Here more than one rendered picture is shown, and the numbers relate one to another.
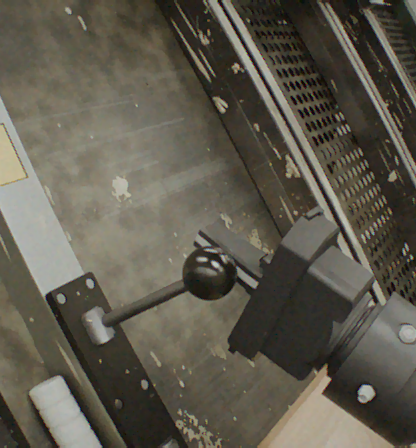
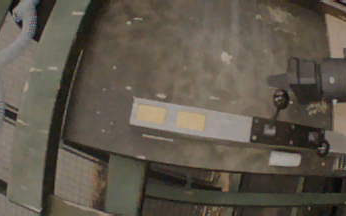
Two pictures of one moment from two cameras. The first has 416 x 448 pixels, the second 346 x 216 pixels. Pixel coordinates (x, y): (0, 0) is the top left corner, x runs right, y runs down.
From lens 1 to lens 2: 45 cm
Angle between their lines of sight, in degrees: 35
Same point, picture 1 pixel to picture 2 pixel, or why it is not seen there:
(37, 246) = (233, 131)
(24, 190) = (210, 120)
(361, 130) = not seen: outside the picture
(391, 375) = (336, 94)
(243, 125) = not seen: outside the picture
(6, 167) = (197, 122)
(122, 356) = (281, 128)
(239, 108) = not seen: outside the picture
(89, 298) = (260, 125)
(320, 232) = (294, 72)
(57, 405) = (278, 160)
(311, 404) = (334, 53)
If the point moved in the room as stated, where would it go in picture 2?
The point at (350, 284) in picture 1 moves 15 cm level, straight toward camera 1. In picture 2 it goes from (311, 78) to (323, 152)
